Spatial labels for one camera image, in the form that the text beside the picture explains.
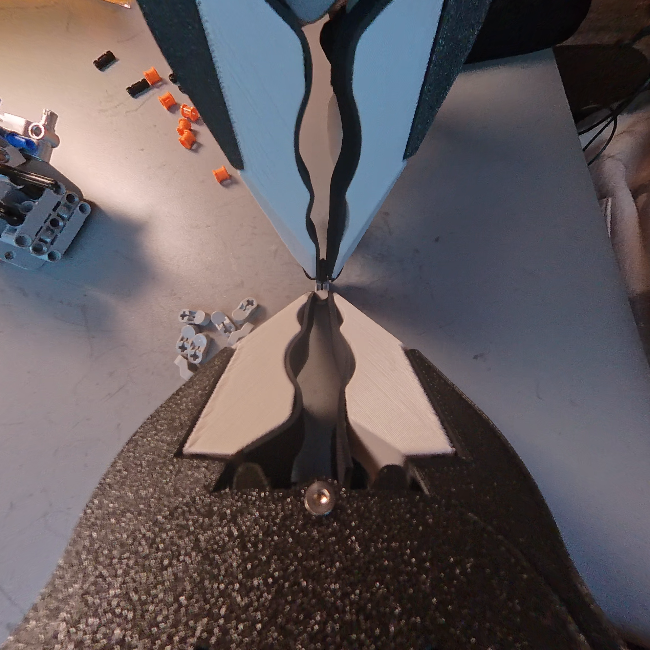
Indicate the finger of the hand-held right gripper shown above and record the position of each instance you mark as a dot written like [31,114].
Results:
[264,101]
[396,91]

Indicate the grey toy brick assembly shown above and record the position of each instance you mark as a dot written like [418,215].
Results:
[51,228]

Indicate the group of orange bushes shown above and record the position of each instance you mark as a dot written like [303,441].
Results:
[221,175]

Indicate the pile of grey connector pieces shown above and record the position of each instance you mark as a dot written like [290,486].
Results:
[195,350]

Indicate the person's black trousers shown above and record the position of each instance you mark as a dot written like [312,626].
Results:
[528,30]

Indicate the group of black pins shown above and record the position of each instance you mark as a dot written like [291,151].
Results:
[104,61]

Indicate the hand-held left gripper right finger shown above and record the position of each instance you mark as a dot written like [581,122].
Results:
[396,401]

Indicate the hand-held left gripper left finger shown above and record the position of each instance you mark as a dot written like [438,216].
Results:
[243,401]

